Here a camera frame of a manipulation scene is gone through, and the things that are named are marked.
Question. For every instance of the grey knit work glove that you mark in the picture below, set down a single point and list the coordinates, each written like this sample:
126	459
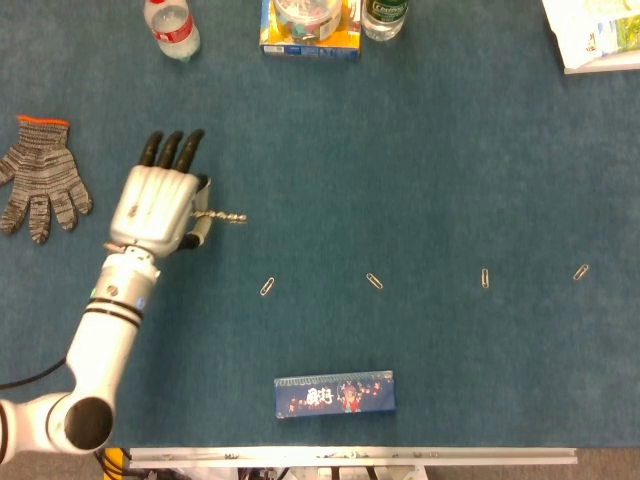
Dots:
42	175

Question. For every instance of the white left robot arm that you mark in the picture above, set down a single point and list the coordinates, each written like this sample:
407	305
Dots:
100	340

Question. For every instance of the red label soda bottle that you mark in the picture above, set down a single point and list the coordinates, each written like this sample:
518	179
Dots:
172	35

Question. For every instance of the teal felt table cloth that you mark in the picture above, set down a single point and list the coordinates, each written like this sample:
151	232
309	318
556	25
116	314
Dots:
200	325

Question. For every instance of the robot base hardware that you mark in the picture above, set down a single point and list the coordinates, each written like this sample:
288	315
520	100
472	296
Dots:
325	473

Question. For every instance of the clear jar of colourful clips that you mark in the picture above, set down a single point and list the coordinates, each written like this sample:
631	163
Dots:
307	20

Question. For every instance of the aluminium rail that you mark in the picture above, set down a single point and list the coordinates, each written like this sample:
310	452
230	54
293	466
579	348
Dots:
350	456

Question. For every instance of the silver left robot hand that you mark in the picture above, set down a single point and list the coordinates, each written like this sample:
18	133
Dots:
152	210

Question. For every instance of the flat white box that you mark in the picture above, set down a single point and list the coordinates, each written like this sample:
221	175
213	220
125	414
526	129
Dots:
605	65

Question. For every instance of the dark blue pencil box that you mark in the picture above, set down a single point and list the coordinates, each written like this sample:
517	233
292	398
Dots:
330	397

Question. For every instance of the blue yellow cardboard box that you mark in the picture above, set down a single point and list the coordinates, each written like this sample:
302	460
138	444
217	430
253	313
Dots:
310	50

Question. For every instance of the green label water bottle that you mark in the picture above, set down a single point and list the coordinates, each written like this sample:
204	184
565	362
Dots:
382	25

